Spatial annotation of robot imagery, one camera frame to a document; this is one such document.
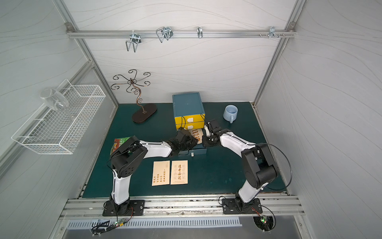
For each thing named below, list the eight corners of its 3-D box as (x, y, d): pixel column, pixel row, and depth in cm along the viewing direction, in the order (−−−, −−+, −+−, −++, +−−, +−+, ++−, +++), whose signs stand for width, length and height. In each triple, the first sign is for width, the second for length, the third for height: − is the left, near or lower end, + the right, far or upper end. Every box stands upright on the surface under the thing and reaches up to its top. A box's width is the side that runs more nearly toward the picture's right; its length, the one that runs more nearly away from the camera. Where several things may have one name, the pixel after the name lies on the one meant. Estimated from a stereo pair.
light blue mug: (219, 116, 113) (221, 110, 108) (228, 109, 119) (230, 102, 113) (230, 124, 109) (233, 117, 103) (239, 116, 114) (241, 109, 108)
